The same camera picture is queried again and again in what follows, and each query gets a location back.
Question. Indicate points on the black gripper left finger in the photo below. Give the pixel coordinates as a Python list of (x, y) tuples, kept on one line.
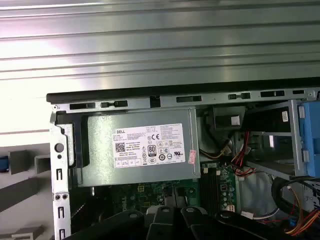
[(162, 225)]

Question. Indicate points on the green motherboard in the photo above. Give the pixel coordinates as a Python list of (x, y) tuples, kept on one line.
[(152, 191)]

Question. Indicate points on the black open PC case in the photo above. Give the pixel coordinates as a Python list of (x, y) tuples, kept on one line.
[(140, 103)]

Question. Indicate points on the metal drive cage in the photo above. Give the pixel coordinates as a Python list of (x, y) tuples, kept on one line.
[(293, 140)]

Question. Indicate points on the grey parts rack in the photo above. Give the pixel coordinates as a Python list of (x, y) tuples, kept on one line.
[(17, 162)]

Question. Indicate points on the blue drive cage latch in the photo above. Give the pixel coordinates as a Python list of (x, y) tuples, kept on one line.
[(312, 135)]

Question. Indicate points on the grey power supply unit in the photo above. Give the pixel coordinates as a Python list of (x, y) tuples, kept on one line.
[(100, 150)]

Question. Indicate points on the black RAM slot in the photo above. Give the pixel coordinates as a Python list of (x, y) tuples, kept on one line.
[(215, 190), (205, 190)]

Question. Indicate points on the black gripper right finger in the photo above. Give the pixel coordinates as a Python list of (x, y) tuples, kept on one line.
[(197, 227)]

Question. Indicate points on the hard disk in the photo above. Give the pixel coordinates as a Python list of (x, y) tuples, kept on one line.
[(3, 165)]

